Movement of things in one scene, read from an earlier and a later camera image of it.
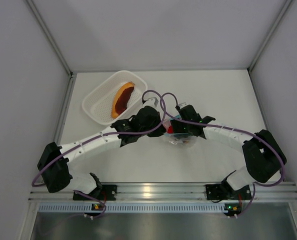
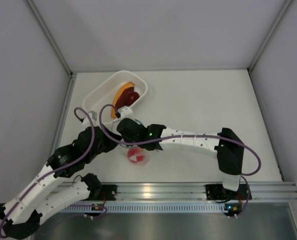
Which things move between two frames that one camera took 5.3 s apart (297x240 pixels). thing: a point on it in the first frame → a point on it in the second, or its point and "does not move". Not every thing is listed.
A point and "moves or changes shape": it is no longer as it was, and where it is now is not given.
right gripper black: [177, 125] → [126, 140]
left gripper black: [158, 132] → [111, 143]
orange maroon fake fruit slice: [121, 99] does not move
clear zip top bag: [183, 140] moves or changes shape
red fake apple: [170, 129] moves or changes shape
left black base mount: [105, 192] does not move
